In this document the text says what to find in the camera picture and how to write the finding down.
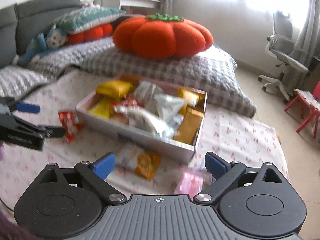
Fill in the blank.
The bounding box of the grey checked quilted cushion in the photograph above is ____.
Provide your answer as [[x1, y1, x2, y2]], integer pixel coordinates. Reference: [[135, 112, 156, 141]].
[[80, 45, 257, 118]]

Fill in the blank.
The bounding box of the gold brown snack packet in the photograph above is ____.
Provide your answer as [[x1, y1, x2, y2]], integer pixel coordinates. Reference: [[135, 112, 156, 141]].
[[173, 108, 204, 145]]

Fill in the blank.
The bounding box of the green patterned pillow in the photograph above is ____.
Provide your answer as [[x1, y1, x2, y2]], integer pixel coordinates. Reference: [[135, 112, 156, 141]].
[[53, 7, 125, 34]]

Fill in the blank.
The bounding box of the plain yellow snack bag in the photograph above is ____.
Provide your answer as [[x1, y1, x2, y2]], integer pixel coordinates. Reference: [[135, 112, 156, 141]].
[[95, 80, 133, 99]]

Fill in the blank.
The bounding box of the small orange pumpkin cushion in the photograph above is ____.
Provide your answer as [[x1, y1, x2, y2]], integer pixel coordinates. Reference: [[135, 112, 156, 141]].
[[65, 23, 113, 45]]

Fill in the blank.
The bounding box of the grey sofa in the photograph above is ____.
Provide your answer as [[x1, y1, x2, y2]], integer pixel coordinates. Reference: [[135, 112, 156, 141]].
[[1, 0, 81, 68]]

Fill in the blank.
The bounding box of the grey office chair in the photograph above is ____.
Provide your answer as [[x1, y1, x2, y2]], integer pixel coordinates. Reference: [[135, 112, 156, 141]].
[[258, 11, 309, 103]]

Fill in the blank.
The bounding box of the yellow printed snack packet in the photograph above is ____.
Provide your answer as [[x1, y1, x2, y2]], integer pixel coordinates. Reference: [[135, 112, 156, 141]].
[[88, 96, 117, 119]]

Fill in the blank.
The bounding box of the pink child chair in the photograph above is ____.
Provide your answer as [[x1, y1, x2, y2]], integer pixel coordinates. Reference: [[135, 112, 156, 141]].
[[284, 82, 319, 139]]

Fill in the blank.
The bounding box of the blue monkey plush toy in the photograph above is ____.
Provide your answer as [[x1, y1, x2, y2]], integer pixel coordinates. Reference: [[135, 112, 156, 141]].
[[12, 25, 67, 67]]

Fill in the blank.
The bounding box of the pink snack packet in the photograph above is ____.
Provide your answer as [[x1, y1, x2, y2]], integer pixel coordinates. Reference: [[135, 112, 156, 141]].
[[174, 169, 214, 199]]

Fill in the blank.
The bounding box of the large orange pumpkin cushion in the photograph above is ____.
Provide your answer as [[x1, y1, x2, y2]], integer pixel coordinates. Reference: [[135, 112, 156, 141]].
[[112, 13, 214, 59]]

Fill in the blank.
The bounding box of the left hand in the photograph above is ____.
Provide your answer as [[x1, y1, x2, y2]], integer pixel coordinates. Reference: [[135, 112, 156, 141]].
[[0, 141, 4, 161]]

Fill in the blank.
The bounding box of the red snack packet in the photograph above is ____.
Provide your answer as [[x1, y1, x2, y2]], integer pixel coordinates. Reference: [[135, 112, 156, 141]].
[[58, 110, 84, 143]]

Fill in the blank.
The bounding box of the cherry print cloth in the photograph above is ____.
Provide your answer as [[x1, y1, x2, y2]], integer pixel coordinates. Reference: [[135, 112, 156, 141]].
[[1, 70, 288, 219]]

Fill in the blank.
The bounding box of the white grey snack packet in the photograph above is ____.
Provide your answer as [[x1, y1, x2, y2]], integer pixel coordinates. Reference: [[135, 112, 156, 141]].
[[133, 81, 185, 123]]

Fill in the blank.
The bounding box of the pink shallow box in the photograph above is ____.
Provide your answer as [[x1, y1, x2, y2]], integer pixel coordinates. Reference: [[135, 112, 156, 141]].
[[75, 87, 207, 164]]

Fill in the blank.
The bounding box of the white orange snack packet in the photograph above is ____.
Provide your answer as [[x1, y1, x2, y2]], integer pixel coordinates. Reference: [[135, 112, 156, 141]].
[[116, 143, 161, 180]]

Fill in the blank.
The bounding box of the white side table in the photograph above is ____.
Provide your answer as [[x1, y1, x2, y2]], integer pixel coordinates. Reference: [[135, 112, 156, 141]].
[[102, 0, 162, 13]]

